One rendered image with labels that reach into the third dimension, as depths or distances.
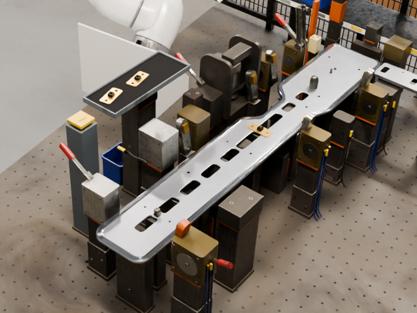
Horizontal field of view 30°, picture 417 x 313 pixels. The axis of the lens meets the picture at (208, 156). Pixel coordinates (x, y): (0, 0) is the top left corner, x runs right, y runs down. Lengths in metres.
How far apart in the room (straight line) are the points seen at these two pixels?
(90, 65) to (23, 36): 1.91
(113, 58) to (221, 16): 0.91
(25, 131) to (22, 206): 1.51
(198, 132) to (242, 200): 0.33
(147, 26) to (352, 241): 1.17
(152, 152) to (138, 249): 0.37
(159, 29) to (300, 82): 0.63
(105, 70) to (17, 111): 1.33
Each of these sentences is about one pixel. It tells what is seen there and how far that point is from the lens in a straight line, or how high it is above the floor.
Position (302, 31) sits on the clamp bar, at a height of 1.11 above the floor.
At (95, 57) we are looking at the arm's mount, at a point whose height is 0.89.
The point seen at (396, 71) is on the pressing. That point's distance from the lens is 3.02.
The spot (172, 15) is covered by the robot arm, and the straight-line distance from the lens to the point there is 3.15.
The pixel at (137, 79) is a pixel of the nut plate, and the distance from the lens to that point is 2.52.
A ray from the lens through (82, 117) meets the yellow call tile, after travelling 2.37.
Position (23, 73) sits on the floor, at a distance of 4.71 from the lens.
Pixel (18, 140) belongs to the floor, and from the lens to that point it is 4.19.
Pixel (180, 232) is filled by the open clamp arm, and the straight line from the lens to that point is 2.11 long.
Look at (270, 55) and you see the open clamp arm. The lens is 2.81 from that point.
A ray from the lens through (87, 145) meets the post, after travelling 2.39.
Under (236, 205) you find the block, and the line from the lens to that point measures 2.27.
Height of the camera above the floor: 2.58
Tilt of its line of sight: 39 degrees down
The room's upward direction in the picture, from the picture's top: 4 degrees clockwise
